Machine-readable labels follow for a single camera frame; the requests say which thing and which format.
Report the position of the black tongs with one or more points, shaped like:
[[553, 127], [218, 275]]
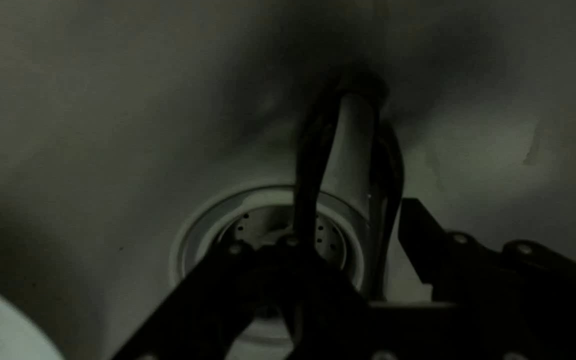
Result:
[[380, 187]]

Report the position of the steel sink drain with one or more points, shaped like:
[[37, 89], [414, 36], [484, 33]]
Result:
[[200, 233]]

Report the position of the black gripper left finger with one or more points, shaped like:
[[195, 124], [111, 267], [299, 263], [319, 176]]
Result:
[[274, 281]]

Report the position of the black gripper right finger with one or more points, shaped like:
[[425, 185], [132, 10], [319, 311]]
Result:
[[500, 307]]

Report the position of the white round plate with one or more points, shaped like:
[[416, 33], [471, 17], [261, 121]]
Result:
[[0, 332]]

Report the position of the stainless steel sink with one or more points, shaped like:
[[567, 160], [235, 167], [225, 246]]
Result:
[[101, 100]]

